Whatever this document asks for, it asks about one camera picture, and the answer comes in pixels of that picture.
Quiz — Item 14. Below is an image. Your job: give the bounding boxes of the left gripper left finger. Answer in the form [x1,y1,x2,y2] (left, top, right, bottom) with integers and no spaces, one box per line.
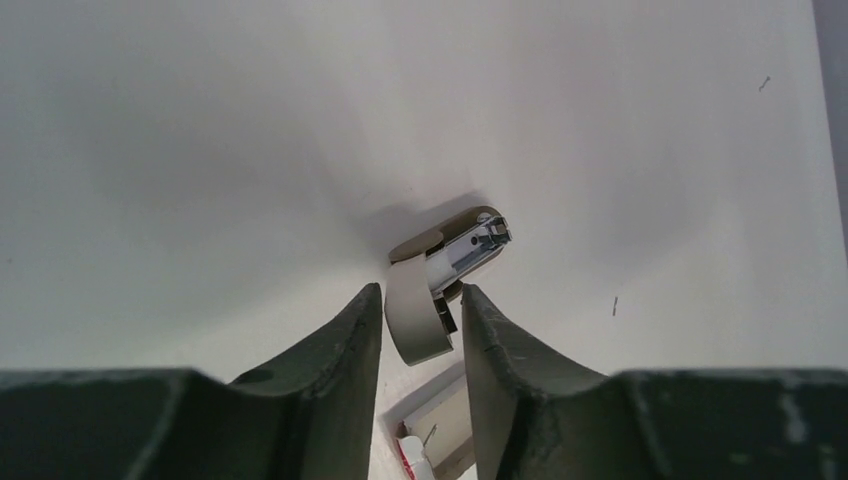
[1,283,383,479]

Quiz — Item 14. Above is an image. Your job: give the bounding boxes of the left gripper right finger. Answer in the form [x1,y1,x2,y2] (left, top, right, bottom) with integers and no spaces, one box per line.
[461,284,847,479]

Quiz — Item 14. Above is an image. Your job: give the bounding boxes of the beige mini stapler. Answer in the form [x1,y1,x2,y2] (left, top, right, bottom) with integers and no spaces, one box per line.
[384,205,512,366]

